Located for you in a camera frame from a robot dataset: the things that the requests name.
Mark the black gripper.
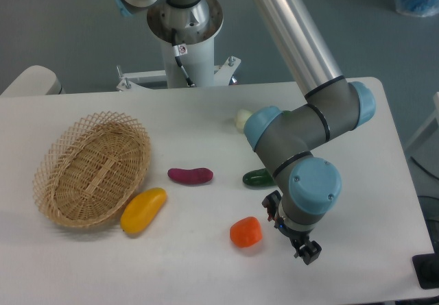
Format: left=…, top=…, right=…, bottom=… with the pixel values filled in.
left=261, top=191, right=322, bottom=265

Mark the dark green cucumber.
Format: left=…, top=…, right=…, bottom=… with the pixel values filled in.
left=242, top=169, right=276, bottom=188

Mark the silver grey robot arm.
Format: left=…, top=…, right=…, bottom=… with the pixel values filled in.
left=115, top=0, right=376, bottom=264

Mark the orange bell pepper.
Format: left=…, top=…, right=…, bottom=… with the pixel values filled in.
left=229, top=217, right=263, bottom=248

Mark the black device at edge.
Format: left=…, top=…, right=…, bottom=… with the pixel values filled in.
left=412, top=254, right=438, bottom=290

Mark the purple sweet potato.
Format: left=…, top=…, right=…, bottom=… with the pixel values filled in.
left=167, top=167, right=214, bottom=185

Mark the white green cabbage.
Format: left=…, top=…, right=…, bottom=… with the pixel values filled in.
left=235, top=109, right=253, bottom=134

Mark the white furniture leg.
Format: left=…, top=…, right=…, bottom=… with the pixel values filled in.
left=404, top=93, right=438, bottom=154

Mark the yellow mango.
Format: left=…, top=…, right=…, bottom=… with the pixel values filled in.
left=120, top=188, right=167, bottom=234

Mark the woven wicker basket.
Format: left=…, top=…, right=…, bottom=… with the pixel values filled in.
left=33, top=112, right=152, bottom=228

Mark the white chair back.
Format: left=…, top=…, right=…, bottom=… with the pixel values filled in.
left=1, top=65, right=66, bottom=97

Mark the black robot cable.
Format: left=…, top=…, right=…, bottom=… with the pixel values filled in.
left=170, top=27, right=195, bottom=88

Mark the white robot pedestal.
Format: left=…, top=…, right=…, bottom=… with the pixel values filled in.
left=117, top=0, right=241, bottom=91

